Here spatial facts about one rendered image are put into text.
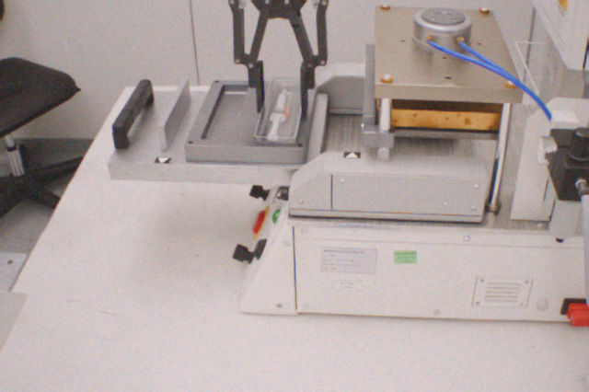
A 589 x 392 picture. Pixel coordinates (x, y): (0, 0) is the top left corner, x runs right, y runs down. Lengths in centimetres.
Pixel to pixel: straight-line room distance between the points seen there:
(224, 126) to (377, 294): 32
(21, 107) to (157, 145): 138
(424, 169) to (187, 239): 47
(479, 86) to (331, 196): 23
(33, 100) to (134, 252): 128
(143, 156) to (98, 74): 175
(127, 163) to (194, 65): 165
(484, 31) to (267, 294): 48
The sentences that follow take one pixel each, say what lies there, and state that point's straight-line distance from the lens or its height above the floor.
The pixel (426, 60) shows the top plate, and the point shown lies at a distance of 92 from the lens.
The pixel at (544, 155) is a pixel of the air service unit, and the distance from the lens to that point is 81.
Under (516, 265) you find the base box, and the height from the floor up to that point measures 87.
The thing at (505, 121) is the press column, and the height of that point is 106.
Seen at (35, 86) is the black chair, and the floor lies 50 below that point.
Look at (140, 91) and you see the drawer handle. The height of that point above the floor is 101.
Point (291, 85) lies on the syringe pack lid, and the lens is 108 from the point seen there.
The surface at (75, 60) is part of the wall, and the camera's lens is 274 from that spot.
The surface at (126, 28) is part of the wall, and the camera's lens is 262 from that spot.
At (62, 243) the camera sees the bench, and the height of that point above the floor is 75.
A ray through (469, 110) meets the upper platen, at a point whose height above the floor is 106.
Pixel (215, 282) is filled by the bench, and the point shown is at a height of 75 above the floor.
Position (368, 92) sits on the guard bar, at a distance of 95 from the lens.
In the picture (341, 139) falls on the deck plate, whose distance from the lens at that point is 108.
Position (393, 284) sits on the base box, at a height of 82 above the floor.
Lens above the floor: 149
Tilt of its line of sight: 35 degrees down
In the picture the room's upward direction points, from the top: 2 degrees counter-clockwise
